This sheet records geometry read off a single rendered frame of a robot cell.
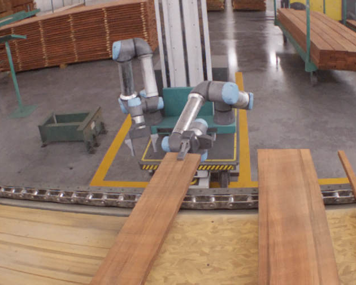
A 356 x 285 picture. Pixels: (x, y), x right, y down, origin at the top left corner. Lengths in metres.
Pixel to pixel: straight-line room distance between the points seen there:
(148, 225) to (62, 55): 5.86
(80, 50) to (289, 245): 6.03
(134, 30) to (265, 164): 5.05
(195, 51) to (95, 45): 4.25
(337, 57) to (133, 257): 3.51
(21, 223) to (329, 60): 3.58
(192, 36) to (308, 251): 1.77
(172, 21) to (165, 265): 1.75
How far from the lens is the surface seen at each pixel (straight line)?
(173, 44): 2.44
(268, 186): 1.23
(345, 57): 4.15
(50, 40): 6.83
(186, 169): 1.33
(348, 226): 1.18
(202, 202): 1.21
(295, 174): 1.30
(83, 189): 1.43
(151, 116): 2.42
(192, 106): 1.83
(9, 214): 1.47
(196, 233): 1.13
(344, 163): 1.42
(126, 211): 1.27
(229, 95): 1.85
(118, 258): 1.02
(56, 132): 3.61
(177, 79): 2.52
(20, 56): 7.35
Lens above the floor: 1.62
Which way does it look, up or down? 30 degrees down
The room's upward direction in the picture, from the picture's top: 6 degrees counter-clockwise
